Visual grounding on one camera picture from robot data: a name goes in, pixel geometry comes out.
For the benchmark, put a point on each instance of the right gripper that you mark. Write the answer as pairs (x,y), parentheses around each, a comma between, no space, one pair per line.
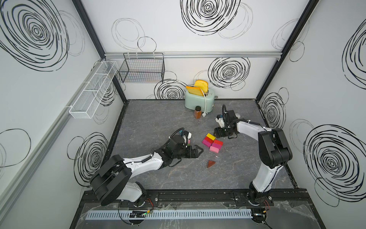
(218,132)

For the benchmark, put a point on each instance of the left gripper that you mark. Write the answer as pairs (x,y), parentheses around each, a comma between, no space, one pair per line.
(189,155)

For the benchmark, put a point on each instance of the magenta block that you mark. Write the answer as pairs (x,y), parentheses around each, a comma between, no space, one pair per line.
(207,143)
(215,145)

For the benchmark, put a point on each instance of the brown triangle block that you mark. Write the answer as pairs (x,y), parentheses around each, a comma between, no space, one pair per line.
(210,163)

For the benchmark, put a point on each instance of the light pink block front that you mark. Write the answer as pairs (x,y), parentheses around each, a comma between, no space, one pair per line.
(214,149)

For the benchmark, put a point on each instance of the red block front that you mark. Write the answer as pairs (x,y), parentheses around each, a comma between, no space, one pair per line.
(218,142)

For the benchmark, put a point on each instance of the red block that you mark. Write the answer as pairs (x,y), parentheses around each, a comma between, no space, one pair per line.
(218,142)
(209,140)

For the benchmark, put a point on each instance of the yellow block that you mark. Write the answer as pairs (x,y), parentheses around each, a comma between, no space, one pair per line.
(210,136)

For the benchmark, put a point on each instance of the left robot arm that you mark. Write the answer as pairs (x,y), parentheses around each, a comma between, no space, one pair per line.
(111,181)

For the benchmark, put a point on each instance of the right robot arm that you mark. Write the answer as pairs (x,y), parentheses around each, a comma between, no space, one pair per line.
(274,150)

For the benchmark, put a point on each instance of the brown spice bottle black cap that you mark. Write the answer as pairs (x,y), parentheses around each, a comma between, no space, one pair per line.
(197,112)

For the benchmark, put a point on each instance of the mint green toaster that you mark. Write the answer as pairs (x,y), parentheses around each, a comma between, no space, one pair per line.
(206,103)

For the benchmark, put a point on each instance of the rear toast slice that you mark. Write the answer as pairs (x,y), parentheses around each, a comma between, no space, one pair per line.
(202,85)

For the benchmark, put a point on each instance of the toast slice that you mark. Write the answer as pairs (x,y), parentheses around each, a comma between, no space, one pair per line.
(202,85)
(195,90)

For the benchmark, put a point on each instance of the front toast slice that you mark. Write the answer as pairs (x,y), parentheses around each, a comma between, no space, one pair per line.
(195,90)

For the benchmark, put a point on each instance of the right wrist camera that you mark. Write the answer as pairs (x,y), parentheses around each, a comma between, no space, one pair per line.
(220,120)

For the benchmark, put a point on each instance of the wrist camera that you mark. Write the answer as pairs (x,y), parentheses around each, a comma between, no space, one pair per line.
(220,120)
(187,136)

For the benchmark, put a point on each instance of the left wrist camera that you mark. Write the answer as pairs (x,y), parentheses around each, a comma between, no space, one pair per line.
(187,136)

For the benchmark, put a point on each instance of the grey slotted cable duct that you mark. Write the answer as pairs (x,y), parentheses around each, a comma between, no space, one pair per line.
(169,214)

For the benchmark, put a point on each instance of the black mounting rail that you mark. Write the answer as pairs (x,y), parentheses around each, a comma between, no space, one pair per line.
(237,197)

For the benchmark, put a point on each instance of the black wire basket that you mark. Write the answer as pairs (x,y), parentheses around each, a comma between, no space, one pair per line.
(142,68)

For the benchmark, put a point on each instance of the white wire shelf basket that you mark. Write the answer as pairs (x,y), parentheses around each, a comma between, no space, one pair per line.
(99,91)

